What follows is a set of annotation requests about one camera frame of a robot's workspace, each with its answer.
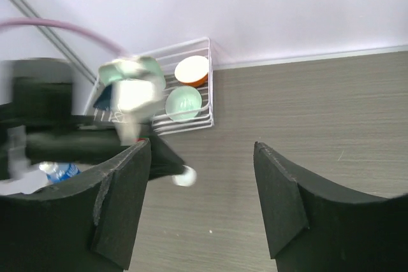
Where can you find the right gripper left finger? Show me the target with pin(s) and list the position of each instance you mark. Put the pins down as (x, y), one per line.
(86, 223)

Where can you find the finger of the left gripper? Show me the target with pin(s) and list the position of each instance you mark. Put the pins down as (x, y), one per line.
(164, 161)

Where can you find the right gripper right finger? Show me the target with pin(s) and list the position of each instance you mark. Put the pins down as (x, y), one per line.
(314, 224)

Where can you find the blue label water bottle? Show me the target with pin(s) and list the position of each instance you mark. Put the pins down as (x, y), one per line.
(57, 172)

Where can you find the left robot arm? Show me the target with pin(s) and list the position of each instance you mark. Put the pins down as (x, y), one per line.
(42, 99)

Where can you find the light green bowl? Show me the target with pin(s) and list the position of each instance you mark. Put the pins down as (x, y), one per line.
(183, 104)

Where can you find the dark blue leaf plate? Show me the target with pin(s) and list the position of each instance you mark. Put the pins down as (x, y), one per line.
(104, 99)

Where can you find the orange white bowl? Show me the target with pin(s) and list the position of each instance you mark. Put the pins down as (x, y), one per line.
(192, 71)

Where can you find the light green divided plate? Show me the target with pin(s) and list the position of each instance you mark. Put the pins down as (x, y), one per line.
(130, 67)

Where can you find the white wire dish rack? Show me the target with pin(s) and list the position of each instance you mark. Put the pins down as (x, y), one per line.
(168, 58)

